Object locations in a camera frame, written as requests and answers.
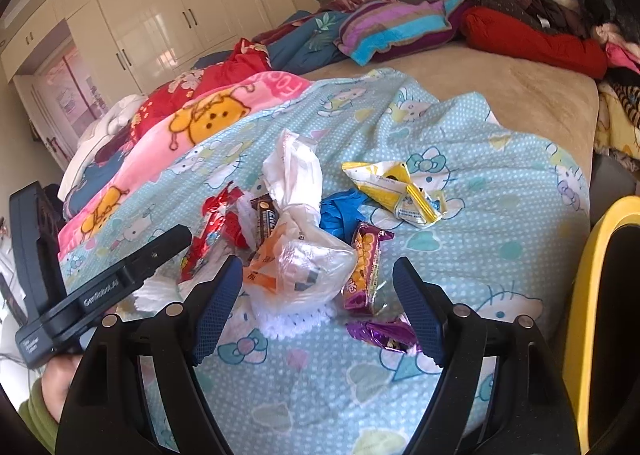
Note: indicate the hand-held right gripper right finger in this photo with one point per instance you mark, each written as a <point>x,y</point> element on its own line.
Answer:
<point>417,305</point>

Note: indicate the cream wardrobe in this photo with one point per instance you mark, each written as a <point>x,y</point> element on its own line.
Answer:
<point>150,10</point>

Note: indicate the blue plastic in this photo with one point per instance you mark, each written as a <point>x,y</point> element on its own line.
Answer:
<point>340,215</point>

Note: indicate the maroon floral blanket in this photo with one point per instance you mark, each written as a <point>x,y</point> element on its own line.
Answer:
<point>350,2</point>

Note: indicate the beige bed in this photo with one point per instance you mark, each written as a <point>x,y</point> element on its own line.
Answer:
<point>525,105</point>

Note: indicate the white plastic bag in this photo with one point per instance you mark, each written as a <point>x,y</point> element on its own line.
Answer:
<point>295,170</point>

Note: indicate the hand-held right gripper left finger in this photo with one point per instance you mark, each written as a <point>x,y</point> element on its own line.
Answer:
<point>217,305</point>

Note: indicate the yellow printed blanket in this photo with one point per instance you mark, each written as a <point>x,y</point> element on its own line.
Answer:
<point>620,130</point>

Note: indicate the dark blue patterned cloth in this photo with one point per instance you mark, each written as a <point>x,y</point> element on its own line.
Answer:
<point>95,180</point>

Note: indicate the red cushion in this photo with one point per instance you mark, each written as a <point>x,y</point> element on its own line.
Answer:
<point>540,50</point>

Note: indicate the person's left hand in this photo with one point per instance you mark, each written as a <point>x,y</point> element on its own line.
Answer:
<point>57,382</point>

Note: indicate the white cloth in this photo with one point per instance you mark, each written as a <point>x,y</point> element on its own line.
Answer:
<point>100,130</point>

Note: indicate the purple foil wrapper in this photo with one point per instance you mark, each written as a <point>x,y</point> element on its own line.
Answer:
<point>380,332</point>

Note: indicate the light blue cartoon cat blanket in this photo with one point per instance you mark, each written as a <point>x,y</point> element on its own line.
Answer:
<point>475,160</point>

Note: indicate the brown chocolate wrapper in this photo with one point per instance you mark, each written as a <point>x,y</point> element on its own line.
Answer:
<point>264,220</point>

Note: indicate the red floral quilt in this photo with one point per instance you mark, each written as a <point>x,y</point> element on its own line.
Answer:
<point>165,97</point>

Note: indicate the pink cartoon bear blanket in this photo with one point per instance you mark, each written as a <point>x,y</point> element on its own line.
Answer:
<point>150,150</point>

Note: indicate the pink glass door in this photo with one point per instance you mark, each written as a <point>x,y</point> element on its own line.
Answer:
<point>60,95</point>

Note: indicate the yellow snack wrapper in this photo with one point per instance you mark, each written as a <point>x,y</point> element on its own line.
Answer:
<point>380,180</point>

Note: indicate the purple biscuit packet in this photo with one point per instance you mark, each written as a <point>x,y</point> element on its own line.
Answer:
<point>365,260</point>

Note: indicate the red snack wrapper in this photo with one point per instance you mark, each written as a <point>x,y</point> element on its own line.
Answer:
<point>212,230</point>

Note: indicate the purple striped pillow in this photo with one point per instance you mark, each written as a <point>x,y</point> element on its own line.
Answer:
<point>395,30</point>

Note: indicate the person's left forearm green sleeve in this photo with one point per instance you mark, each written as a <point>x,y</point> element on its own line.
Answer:
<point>40,420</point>

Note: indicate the blue leaf print quilt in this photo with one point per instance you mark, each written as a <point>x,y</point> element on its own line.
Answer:
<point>300,47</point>

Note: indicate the yellow-rimmed black trash bin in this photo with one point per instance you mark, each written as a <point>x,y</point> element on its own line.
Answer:
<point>582,310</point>

